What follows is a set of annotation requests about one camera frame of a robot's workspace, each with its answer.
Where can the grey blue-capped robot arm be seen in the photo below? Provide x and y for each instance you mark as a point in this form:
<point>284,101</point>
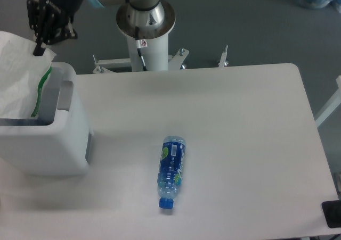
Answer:
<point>140,6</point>

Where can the white plastic bag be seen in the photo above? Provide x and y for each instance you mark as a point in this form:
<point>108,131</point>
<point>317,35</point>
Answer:
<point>23,76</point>

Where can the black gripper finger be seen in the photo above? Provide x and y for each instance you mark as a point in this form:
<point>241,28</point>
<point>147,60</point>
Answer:
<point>57,30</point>
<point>41,16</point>

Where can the blue-capped plastic bottle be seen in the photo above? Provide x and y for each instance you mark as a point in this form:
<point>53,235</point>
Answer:
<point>171,165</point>

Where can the white trash can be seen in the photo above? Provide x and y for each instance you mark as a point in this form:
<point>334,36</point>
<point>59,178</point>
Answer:
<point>58,141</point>

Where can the black device at table edge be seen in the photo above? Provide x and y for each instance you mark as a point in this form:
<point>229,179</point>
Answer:
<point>331,210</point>

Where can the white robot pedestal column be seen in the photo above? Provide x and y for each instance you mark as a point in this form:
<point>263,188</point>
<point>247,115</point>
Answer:
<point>155,53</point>

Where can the white metal base frame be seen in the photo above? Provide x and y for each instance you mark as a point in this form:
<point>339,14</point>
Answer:
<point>175,62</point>

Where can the white frame at right edge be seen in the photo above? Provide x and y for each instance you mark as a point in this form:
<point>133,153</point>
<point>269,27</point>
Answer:
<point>329,107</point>

